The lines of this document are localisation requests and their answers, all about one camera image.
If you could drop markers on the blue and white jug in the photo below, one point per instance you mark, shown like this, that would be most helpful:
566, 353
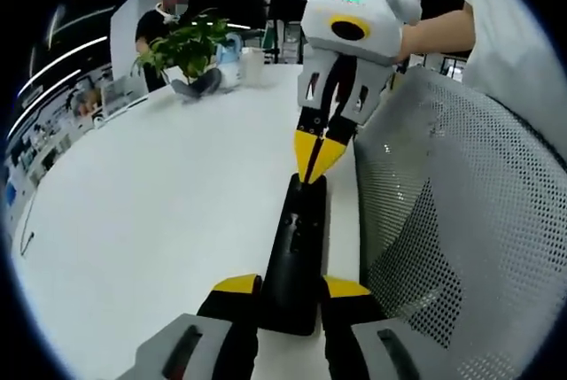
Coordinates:
229, 65

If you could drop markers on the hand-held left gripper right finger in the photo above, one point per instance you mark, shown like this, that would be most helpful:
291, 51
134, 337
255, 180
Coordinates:
350, 318

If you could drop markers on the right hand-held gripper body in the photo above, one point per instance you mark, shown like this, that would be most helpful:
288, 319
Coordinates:
354, 12

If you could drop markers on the translucent white cup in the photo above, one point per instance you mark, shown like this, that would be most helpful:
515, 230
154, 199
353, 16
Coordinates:
253, 67

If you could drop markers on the green potted plant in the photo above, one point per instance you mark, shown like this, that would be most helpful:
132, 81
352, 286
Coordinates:
186, 48

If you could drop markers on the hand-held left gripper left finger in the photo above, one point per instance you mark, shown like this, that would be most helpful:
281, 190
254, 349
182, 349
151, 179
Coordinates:
230, 309

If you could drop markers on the grey mesh office chair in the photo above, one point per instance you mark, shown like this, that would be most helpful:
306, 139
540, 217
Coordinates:
465, 198

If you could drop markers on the black remote control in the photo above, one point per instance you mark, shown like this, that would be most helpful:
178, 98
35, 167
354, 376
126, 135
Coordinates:
297, 265

